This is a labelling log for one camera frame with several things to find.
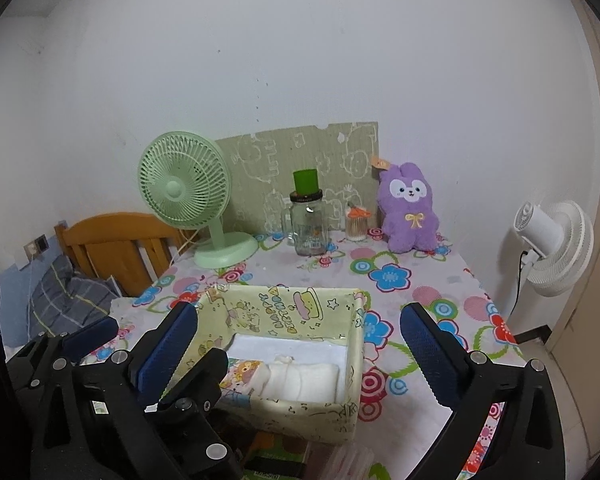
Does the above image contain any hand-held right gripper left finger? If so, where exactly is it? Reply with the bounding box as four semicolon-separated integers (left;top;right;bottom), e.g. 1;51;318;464
30;301;199;480

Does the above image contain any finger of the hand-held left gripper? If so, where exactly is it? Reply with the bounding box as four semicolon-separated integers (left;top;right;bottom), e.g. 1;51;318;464
155;347;246;480
62;316;120;366

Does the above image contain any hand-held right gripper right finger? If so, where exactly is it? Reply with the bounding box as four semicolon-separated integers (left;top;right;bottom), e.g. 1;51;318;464
400;302;566;480

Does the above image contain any printed fabric storage box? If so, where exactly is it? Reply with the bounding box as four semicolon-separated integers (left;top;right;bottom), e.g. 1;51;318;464
172;284;368;445

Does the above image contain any green tissue pack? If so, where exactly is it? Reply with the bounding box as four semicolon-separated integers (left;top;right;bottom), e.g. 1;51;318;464
245;432;311;480

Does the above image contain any pink paper packet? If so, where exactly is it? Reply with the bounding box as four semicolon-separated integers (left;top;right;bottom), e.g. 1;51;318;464
307;442;376;480

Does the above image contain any small bear print cloth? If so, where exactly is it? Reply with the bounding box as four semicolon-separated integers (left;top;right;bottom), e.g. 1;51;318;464
220;357;271;406

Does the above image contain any blue grey plaid pillow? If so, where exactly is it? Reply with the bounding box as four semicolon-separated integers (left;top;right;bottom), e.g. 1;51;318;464
27;255;123;336

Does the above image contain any blue bed sheet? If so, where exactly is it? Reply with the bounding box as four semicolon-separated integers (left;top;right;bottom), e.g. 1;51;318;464
0;265;56;351

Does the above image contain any floral tablecloth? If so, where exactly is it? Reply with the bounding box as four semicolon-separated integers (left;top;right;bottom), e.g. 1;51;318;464
80;230;526;480

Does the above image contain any wooden bed headboard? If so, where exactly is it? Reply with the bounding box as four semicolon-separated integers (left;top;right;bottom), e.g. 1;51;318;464
55;212;196;297

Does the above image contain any white rolled towel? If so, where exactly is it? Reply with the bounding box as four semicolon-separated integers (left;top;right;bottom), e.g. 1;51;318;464
252;355;340;403

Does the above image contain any small jar orange lid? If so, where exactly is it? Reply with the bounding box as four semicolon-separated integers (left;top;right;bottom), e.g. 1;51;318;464
345;203;370;242

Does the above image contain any purple plush bunny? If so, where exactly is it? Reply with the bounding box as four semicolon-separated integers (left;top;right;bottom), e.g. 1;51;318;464
372;156;441;253

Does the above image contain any green desk fan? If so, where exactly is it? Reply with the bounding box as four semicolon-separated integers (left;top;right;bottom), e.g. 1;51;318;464
138;131;259;269

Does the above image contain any white standing fan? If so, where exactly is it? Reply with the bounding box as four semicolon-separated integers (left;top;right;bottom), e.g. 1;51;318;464
500;200;595;316

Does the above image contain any green plastic cup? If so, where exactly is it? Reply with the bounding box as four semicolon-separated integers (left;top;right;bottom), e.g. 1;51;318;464
293;170;318;196

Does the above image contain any green patterned cardboard sheet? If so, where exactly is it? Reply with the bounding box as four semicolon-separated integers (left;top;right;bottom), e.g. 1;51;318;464
214;121;381;235

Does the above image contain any beige wooden door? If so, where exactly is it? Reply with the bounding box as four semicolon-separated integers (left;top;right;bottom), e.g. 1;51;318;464
545;0;600;391

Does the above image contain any wall socket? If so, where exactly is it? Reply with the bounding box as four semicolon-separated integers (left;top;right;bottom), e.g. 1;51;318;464
24;234;50;261

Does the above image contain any black fan cable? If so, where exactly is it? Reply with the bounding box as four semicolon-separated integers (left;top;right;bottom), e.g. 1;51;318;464
502;250;531;321

